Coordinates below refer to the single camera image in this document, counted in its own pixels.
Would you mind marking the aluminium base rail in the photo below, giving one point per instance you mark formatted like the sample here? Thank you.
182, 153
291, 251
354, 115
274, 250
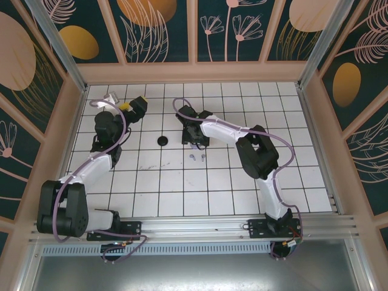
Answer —
197, 225

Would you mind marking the grey metal sheet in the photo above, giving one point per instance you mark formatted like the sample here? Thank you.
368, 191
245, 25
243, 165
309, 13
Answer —
197, 272

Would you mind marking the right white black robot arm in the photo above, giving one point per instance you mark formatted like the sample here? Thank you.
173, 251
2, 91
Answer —
221, 128

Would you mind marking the aluminium frame post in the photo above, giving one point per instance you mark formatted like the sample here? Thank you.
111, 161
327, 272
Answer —
321, 42
60, 51

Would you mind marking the green circuit board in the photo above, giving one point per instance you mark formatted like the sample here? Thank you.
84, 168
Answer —
293, 243

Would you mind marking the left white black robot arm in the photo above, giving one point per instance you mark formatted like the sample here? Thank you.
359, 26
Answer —
91, 169

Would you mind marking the aluminium side rail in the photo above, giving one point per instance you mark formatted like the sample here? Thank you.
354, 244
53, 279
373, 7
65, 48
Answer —
319, 151

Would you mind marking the black earbud charging case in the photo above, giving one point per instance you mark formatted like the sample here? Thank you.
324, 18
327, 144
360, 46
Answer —
163, 141

